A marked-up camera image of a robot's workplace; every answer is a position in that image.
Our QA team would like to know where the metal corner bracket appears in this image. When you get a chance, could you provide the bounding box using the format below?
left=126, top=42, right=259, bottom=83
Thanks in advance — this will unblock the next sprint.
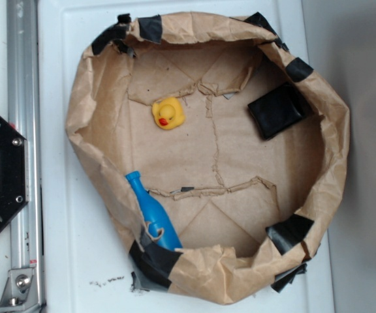
left=0, top=268, right=41, bottom=312

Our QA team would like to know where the brown paper bag bin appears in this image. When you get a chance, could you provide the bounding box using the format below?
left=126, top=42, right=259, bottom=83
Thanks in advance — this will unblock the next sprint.
left=65, top=12, right=350, bottom=305

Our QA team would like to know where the yellow rubber duck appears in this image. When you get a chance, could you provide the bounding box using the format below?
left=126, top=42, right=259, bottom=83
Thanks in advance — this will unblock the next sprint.
left=151, top=97, right=185, bottom=130

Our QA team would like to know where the blue plastic bottle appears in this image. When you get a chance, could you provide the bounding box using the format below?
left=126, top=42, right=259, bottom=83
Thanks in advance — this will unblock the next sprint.
left=125, top=171, right=183, bottom=250

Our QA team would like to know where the black square pad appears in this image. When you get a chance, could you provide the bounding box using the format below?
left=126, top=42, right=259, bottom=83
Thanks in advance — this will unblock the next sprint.
left=247, top=83, right=313, bottom=140

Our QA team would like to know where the aluminium extrusion rail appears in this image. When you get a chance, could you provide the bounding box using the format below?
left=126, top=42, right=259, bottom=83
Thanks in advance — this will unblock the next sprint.
left=6, top=0, right=44, bottom=313

